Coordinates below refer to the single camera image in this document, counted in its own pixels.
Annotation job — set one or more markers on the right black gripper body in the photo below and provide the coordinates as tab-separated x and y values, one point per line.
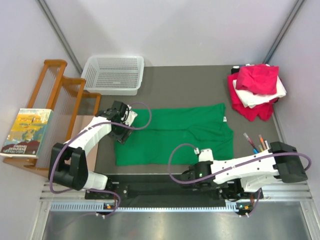
192	167

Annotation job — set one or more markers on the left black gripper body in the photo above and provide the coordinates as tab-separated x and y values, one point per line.
122	135

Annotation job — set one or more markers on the green t shirt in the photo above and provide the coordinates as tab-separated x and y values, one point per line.
160	131

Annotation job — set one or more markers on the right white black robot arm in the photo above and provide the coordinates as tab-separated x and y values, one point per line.
239	178

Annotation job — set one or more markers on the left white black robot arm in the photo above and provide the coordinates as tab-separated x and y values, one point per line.
68	161

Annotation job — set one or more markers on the white plastic basket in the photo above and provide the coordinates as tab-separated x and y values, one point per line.
113	75

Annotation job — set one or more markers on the wooden rack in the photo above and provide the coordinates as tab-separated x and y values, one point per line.
53	90

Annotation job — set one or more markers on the red marker pen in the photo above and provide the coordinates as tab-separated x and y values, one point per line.
250	141

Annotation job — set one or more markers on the orange marker pen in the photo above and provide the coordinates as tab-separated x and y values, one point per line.
262	142

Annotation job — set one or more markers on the white folded shirt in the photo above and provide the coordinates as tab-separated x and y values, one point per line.
251	100

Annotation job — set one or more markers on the red bottom shirt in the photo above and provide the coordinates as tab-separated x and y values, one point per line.
263	111

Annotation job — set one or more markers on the paperback book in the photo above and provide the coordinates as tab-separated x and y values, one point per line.
27	134

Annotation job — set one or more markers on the pink red folded shirt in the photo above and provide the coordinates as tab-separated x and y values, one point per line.
259	79

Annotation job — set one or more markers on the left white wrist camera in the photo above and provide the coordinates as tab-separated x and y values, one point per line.
129	116

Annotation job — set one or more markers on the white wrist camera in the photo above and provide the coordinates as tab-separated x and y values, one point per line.
204	155
129	116

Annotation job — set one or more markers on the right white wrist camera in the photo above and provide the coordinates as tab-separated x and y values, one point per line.
204	155

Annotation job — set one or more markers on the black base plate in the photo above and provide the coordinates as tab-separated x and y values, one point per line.
160	191

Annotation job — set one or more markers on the grey slotted cable duct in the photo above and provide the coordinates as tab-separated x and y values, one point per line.
106	207

